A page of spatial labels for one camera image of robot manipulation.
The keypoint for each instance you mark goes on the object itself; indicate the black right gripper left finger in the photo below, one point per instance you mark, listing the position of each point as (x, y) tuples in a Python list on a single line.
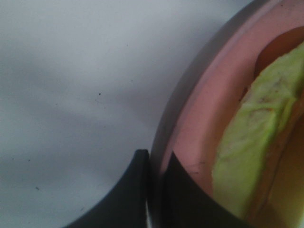
[(125, 204)]

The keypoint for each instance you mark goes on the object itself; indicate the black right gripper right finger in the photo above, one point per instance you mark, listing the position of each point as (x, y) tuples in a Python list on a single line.
[(186, 205)]

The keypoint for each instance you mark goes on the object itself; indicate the pink round plate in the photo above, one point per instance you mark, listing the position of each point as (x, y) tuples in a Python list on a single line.
[(209, 92)]

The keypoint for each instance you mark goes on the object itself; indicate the green lettuce leaf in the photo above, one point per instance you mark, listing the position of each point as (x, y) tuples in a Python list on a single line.
[(241, 173)]

